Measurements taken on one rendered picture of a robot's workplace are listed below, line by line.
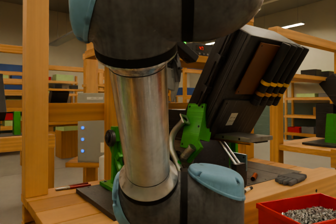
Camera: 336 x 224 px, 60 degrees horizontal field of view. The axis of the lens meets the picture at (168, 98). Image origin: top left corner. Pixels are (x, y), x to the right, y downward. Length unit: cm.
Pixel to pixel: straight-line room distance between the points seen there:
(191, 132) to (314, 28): 997
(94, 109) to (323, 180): 120
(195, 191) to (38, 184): 92
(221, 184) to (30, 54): 101
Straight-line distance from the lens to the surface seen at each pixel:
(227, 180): 59
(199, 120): 131
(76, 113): 149
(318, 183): 164
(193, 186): 60
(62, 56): 1158
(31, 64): 136
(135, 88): 40
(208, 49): 174
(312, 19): 1121
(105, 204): 117
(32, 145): 136
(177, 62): 79
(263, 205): 116
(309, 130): 1037
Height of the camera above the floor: 128
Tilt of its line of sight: 1 degrees up
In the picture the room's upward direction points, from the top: straight up
